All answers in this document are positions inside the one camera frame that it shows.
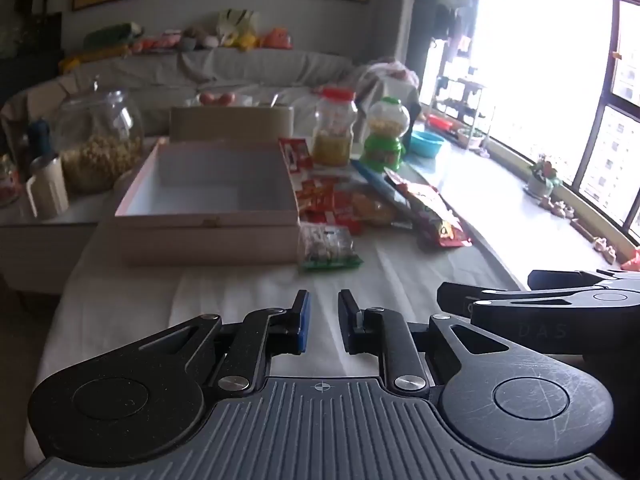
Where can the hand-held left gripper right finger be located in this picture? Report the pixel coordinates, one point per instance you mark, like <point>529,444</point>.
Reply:
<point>346,322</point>

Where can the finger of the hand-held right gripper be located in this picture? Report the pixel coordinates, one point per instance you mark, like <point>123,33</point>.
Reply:
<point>585,280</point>
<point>500,310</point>

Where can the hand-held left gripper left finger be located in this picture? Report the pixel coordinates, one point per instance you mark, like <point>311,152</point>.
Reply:
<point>302,322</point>

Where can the clear green-edged snack packet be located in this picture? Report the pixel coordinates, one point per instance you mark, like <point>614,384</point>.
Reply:
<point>327,247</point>

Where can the small red snack packet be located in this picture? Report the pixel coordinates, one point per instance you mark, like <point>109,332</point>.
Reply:
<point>322,192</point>
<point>330,219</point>

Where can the long red snack packet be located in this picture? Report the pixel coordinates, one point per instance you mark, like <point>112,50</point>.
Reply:
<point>432,212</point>

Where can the yellow clear snack packet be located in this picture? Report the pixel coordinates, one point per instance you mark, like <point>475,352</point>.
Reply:
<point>372,206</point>

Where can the pink cardboard box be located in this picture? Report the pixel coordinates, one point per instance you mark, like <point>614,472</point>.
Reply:
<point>200,240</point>

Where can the red white snack packet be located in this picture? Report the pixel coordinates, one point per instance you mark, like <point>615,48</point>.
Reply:
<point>295,156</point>

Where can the small windowsill figurine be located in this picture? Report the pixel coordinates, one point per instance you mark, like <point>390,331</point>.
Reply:
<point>604,250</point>
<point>557,207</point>

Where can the white tablecloth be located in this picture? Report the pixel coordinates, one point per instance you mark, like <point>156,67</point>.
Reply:
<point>200,300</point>

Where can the potted plant white pot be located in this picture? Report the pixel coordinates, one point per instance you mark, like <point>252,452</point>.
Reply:
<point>541,180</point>

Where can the blue plastic basin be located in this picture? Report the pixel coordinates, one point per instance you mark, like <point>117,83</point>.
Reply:
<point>427,144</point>

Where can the green candy dispenser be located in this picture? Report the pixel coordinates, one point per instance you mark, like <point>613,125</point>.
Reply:
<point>384,145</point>

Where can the clear plastic jar red lid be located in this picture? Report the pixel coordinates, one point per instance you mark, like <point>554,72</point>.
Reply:
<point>334,135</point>

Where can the red plastic basin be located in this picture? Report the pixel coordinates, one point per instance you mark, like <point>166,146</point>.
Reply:
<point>440,122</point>

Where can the brown egg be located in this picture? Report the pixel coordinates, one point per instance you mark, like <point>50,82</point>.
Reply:
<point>226,98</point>
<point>207,98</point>

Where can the pile of pale clothes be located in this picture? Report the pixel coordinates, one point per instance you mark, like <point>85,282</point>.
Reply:
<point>385,77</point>

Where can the grey covered sofa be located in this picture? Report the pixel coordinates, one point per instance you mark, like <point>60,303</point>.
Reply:
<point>250,70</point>

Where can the large glass jar of peanuts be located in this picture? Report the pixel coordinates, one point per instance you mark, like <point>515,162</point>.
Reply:
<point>97,155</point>

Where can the white side table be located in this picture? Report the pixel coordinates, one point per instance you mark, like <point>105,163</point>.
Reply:
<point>45,245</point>

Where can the orange plush toy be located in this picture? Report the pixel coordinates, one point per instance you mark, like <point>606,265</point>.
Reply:
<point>276,39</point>

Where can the cream lidded mug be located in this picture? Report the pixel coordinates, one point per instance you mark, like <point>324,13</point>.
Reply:
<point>50,190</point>

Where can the yellow plush toy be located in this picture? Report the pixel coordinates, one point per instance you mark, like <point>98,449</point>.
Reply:
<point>246,42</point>

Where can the hanging clothes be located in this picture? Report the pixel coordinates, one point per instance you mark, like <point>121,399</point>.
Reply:
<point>455,25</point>

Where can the grey plush toy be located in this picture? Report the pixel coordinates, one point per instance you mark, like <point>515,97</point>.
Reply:
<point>197,37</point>

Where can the pink plush toy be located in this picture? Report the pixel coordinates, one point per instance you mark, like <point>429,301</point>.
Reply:
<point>157,41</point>

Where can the blue thermos bottle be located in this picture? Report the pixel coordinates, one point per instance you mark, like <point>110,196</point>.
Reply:
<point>40,137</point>

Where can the small glass jar red label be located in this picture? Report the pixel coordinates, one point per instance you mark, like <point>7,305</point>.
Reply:
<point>9,185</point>

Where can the green plush toy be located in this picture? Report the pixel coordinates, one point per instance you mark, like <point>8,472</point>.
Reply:
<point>112,35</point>

